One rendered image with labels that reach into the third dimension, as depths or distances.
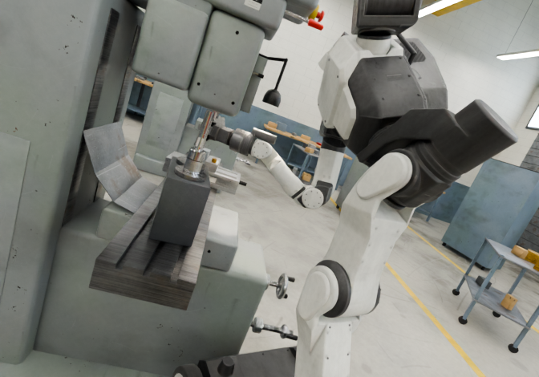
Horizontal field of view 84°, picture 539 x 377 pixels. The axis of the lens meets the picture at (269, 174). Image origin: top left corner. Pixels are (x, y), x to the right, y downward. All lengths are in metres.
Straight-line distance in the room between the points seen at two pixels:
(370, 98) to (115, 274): 0.73
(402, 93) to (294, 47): 7.09
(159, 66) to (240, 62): 0.27
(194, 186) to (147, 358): 0.90
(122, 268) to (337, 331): 0.57
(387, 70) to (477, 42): 9.00
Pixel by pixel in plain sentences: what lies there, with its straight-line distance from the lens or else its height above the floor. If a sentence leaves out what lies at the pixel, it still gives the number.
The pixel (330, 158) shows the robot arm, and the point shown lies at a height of 1.30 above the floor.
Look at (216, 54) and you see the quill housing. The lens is 1.10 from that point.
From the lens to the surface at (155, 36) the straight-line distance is 1.12.
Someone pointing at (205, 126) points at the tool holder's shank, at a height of 1.29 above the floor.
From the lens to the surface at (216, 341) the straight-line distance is 1.45.
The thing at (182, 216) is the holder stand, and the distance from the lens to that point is 0.87.
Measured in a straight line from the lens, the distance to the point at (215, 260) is 1.20.
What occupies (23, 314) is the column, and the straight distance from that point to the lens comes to 1.45.
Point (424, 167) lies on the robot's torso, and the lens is 0.72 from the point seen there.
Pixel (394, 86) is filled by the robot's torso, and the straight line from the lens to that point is 0.84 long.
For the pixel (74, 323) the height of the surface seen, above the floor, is 0.36.
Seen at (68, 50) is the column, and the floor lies 1.34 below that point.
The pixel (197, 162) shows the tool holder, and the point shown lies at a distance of 0.85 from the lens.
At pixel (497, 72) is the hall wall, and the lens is 10.24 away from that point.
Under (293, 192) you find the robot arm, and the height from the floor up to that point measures 1.13.
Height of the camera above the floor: 1.41
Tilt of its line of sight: 13 degrees down
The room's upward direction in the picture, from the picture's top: 21 degrees clockwise
